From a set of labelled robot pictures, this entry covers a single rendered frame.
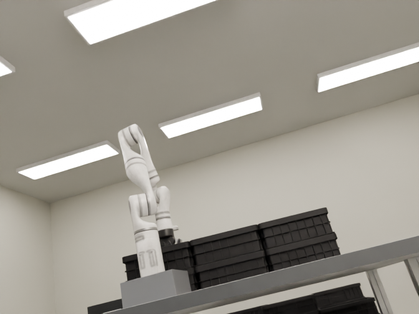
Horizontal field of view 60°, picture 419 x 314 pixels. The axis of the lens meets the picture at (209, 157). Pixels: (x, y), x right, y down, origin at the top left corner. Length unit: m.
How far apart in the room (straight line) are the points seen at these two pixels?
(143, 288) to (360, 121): 4.71
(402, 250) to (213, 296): 0.51
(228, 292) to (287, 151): 4.43
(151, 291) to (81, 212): 4.84
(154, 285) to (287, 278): 0.47
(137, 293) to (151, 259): 0.14
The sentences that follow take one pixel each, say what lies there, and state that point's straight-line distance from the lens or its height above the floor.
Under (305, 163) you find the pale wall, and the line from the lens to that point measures 5.33.
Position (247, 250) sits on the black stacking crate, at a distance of 1.57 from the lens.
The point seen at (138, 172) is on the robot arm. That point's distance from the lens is 1.56.
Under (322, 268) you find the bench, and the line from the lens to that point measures 1.05.
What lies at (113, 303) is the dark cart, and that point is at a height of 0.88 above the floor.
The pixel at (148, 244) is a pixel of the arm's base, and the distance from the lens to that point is 1.42.
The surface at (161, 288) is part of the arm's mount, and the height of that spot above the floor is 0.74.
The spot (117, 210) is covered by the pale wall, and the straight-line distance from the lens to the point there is 5.79.
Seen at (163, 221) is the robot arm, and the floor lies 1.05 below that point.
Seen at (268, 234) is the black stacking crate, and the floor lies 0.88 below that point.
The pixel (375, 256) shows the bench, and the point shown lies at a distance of 1.07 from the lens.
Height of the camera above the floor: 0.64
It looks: 23 degrees up
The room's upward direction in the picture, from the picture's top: 13 degrees counter-clockwise
